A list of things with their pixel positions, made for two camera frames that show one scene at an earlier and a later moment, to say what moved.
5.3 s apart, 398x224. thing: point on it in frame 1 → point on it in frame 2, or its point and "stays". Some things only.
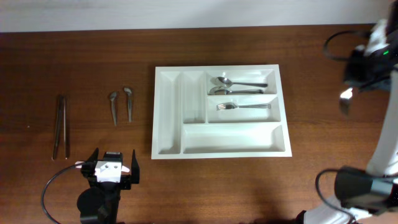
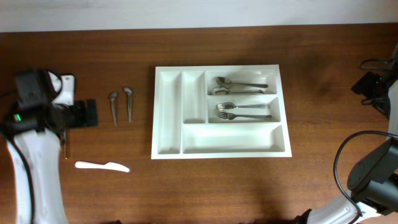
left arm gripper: x=87 y=168 → x=87 y=118
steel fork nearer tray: x=231 y=106 stays
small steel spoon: x=114 y=98 stays
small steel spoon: x=128 y=91 stays
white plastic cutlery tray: x=219 y=112 stays
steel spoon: x=224 y=92 stays
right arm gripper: x=352 y=75 → x=364 y=84
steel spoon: x=227 y=83 stays
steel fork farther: x=344 y=101 → x=230 y=116
